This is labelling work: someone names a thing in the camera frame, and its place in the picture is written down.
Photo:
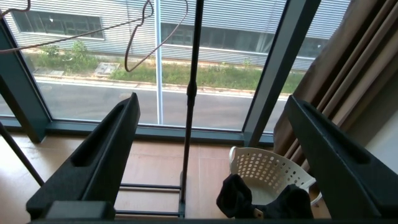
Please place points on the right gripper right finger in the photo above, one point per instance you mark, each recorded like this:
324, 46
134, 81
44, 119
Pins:
342, 186

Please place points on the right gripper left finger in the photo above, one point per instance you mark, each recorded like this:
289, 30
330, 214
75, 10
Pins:
105, 174

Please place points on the pink clothes hanger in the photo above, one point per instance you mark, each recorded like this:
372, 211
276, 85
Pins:
125, 63
77, 35

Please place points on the white laundry basket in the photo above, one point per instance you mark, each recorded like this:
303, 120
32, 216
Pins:
264, 168

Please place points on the black clothes rack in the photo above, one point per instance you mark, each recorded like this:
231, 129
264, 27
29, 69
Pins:
191, 90

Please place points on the beige curtain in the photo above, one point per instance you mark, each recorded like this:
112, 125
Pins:
342, 62

